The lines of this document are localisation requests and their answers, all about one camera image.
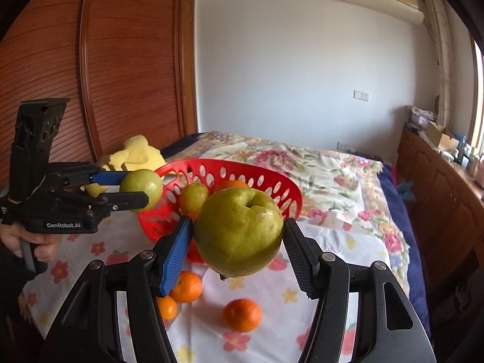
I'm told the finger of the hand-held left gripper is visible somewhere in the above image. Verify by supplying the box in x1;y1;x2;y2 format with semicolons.
49;162;129;193
62;190;150;216

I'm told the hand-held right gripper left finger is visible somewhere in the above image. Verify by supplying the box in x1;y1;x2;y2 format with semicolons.
45;215;195;363

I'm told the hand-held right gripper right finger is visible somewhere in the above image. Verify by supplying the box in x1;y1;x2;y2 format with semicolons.
283;217;435;363

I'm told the green apple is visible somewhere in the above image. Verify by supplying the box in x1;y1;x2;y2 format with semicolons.
120;169;164;212

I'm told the red plastic basket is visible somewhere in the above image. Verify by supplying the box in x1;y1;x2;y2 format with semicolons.
138;159;303;264

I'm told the small tangerine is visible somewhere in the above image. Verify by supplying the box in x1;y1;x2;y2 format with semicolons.
157;296;178;320

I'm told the small green fruit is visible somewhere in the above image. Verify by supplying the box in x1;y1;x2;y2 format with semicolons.
179;182;209;214

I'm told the large yellow-green pear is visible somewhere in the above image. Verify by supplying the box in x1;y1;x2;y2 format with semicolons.
194;187;285;277

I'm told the round orange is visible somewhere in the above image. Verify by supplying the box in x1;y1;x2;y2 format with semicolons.
217;179;250;193

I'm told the person's left hand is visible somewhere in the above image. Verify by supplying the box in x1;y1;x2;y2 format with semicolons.
0;222;62;264

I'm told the yellow plush toy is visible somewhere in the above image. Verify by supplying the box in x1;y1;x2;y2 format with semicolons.
85;135;178;197

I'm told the white fruit-print tablecloth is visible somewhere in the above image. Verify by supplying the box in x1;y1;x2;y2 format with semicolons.
21;197;413;363

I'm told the floral blanket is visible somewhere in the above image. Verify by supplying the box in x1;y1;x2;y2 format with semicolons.
162;132;411;284

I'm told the wooden wardrobe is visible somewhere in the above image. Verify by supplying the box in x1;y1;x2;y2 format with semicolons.
0;0;199;212

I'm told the dark blue bedsheet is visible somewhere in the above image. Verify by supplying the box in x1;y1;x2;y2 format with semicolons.
378;162;432;333

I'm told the teal cloth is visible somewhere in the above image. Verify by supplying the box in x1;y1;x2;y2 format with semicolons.
395;181;415;201

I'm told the wooden cabinet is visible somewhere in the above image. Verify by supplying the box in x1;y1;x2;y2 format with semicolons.
395;126;484;292

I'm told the cardboard box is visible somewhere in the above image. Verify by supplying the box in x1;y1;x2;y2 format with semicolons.
427;121;460;152

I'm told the window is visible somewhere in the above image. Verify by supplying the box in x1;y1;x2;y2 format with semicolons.
471;34;484;159

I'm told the patterned curtain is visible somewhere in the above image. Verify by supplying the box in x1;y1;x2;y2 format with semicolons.
423;0;460;137

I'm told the white air conditioner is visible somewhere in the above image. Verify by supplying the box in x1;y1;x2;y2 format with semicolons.
345;0;425;25

